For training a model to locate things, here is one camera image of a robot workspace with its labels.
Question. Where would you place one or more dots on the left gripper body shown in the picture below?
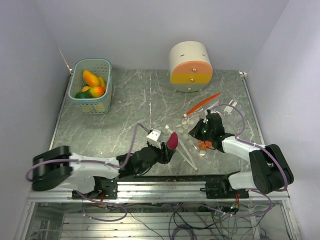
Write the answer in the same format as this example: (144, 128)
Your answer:
(160, 156)

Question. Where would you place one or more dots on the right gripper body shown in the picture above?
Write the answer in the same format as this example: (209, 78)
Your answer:
(210, 134)

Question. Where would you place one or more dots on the clear red-zip bag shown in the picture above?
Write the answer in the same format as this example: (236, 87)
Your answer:
(199, 110)

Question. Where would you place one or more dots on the polka dot zip bag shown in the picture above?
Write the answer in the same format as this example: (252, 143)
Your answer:
(187, 145)

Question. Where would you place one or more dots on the purple fake fruit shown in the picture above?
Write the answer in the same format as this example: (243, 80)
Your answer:
(173, 141)

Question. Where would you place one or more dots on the yellow fake bell pepper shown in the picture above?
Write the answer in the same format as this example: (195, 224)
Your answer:
(101, 82)

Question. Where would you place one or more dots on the dark green fake avocado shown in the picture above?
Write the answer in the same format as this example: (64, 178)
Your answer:
(83, 95)

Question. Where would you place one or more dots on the peach coloured fake fruit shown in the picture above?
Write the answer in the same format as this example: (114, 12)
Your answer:
(85, 88)

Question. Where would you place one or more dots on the yellow orange fake mango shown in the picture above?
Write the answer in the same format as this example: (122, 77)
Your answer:
(90, 78)

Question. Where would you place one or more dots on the orange green fake mango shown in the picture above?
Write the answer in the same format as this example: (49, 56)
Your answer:
(96, 91)

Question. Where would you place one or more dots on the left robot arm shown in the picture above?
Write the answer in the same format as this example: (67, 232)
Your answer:
(61, 168)

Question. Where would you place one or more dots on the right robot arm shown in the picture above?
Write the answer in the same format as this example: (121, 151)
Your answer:
(269, 170)

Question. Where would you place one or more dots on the small white plastic clip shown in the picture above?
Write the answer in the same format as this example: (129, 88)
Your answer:
(230, 107)

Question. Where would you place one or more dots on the round mini drawer cabinet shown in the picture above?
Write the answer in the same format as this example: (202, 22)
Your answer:
(190, 67)

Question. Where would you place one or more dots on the teal plastic basket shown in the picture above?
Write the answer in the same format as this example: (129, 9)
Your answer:
(100, 67)

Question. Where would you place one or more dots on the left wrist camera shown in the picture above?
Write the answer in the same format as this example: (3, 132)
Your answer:
(154, 138)

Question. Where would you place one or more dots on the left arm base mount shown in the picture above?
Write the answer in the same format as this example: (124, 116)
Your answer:
(106, 189)

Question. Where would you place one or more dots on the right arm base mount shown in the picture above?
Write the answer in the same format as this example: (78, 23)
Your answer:
(217, 186)

